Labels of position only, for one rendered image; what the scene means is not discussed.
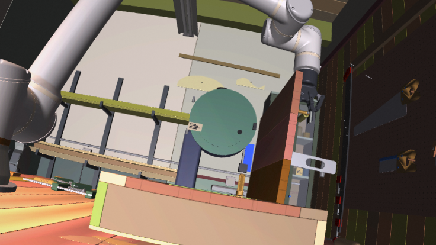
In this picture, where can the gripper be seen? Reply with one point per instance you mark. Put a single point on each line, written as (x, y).
(309, 83)

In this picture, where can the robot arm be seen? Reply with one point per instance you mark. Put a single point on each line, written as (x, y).
(68, 51)

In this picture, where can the brown cupboard door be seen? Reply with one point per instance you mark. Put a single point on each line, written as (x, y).
(272, 143)

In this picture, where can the light grey hasp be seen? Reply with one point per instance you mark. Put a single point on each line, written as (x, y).
(327, 165)

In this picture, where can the tan wooden cupboard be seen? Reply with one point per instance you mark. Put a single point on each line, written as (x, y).
(204, 221)

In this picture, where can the long black bar clamp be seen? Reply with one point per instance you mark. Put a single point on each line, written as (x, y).
(344, 136)

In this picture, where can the small cream curved template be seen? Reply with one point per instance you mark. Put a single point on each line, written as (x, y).
(248, 84)

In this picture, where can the blue panel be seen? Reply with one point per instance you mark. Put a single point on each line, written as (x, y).
(250, 158)

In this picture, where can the teal round bandsaw housing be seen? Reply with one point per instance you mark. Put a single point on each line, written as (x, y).
(221, 119)

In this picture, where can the dark grey small box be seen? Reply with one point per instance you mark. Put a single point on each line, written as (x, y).
(242, 167)

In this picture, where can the dark brown pegboard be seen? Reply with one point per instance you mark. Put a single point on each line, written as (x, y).
(381, 190)

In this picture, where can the light grey small box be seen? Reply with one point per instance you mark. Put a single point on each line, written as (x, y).
(230, 181)

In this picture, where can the large cream curved template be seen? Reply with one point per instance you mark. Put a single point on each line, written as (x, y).
(199, 84)

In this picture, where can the navy blue column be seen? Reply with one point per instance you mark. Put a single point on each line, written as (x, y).
(187, 160)

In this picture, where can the olive green plank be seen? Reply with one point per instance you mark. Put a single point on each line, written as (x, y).
(126, 108)

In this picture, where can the dark grey lumber rack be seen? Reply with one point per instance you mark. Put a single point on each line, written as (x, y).
(109, 126)

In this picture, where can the tan wooden planks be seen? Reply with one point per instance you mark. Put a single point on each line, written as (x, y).
(102, 158)

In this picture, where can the green bar clamp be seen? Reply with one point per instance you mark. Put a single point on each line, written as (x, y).
(68, 186)

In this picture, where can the brown wooden wall strip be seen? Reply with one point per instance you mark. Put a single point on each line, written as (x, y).
(228, 65)

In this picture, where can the brass cylinder post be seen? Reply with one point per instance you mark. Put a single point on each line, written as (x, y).
(240, 185)

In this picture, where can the dark grey ceiling rail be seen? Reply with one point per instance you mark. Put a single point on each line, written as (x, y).
(185, 17)

